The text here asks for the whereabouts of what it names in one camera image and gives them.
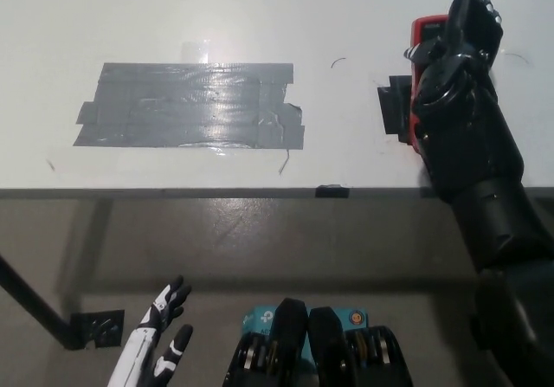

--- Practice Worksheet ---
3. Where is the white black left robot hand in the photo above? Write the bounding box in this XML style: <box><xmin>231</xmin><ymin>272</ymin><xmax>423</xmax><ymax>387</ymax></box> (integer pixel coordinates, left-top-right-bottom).
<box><xmin>106</xmin><ymin>274</ymin><xmax>194</xmax><ymax>387</ymax></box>

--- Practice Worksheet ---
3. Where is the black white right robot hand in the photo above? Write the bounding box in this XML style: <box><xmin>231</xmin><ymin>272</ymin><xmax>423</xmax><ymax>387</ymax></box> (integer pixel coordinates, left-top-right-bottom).
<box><xmin>404</xmin><ymin>0</ymin><xmax>525</xmax><ymax>203</ymax></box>

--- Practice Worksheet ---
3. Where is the red multimeter with black stand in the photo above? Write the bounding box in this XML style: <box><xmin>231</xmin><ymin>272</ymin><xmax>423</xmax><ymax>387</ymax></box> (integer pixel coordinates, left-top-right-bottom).
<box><xmin>409</xmin><ymin>14</ymin><xmax>451</xmax><ymax>157</ymax></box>

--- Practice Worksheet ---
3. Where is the black floor tape patch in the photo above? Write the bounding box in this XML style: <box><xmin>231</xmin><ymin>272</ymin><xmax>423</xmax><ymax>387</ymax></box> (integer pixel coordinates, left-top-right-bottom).
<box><xmin>67</xmin><ymin>309</ymin><xmax>126</xmax><ymax>352</ymax></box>

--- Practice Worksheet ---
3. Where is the black tape patch on table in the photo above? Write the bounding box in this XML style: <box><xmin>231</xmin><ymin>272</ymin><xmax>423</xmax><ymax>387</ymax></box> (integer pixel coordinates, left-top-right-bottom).
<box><xmin>377</xmin><ymin>74</ymin><xmax>417</xmax><ymax>146</ymax></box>

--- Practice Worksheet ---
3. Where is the black diagonal table leg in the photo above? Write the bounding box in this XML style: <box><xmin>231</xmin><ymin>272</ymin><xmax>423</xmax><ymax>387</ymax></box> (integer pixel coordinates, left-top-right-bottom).
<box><xmin>0</xmin><ymin>252</ymin><xmax>73</xmax><ymax>349</ymax></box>

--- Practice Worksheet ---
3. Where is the small black tape on edge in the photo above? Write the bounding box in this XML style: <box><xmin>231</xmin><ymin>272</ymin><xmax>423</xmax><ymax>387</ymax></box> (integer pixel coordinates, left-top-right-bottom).
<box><xmin>315</xmin><ymin>184</ymin><xmax>351</xmax><ymax>199</ymax></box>

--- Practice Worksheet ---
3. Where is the large grey duct tape patch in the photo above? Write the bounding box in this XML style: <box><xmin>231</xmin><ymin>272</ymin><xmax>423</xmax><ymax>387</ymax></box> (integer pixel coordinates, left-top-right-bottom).
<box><xmin>72</xmin><ymin>61</ymin><xmax>306</xmax><ymax>150</ymax></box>

